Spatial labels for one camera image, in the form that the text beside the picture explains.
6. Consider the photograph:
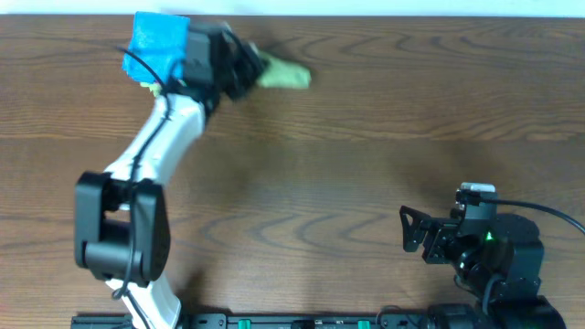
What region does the folded blue cloth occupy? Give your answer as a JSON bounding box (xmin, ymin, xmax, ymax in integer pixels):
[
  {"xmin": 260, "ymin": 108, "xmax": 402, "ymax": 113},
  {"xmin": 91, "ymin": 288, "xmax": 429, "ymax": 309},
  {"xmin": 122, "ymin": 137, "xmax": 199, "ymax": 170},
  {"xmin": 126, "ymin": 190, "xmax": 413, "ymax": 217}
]
[{"xmin": 127, "ymin": 12, "xmax": 190, "ymax": 82}]

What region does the green microfiber cloth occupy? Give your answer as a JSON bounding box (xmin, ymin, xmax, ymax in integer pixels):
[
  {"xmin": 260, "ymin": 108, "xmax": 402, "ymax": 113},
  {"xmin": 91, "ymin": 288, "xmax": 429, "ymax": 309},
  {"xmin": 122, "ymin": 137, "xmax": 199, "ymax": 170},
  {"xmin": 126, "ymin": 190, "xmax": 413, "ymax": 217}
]
[{"xmin": 257, "ymin": 51, "xmax": 312, "ymax": 90}]

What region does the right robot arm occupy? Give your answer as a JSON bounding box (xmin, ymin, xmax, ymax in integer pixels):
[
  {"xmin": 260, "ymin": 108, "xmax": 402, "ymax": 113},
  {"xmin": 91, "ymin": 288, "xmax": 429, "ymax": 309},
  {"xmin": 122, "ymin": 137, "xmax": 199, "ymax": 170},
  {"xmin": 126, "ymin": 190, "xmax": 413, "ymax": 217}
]
[{"xmin": 399, "ymin": 203, "xmax": 566, "ymax": 329}]

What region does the folded light green cloth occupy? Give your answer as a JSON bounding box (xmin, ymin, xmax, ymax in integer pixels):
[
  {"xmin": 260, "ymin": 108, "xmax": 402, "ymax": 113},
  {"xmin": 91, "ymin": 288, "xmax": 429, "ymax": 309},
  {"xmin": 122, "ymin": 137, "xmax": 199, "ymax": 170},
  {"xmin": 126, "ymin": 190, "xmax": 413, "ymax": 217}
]
[{"xmin": 139, "ymin": 82, "xmax": 163, "ymax": 97}]

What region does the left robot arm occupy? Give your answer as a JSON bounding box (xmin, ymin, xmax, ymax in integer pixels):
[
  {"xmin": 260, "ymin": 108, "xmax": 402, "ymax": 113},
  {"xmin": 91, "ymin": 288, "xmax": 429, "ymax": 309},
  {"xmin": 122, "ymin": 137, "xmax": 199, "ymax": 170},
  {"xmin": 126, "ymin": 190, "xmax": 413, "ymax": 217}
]
[{"xmin": 74, "ymin": 28, "xmax": 268, "ymax": 328}]

